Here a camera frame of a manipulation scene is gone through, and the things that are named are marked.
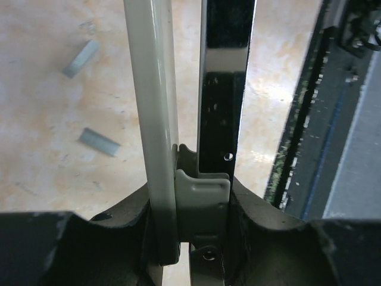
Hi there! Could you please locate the large black chrome stapler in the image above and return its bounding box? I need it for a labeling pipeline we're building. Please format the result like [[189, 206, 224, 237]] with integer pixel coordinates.
[[124, 1, 256, 285]]

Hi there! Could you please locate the aluminium rail frame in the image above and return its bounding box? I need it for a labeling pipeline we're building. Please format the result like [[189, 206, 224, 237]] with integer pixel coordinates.
[[322, 52, 380, 219]]

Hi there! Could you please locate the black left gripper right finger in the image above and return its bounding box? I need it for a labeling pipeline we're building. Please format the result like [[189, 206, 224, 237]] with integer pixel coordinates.
[[224, 180, 380, 285]]

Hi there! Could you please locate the grey staple strip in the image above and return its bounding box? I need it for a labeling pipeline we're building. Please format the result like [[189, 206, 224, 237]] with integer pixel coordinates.
[[62, 40, 100, 79], [79, 128, 121, 157]]

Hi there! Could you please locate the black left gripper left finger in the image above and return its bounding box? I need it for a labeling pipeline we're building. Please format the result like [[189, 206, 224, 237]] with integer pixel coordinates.
[[1, 186, 163, 285]]

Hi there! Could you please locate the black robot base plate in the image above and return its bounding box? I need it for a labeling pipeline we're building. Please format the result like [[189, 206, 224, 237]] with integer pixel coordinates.
[[264, 1, 380, 220]]

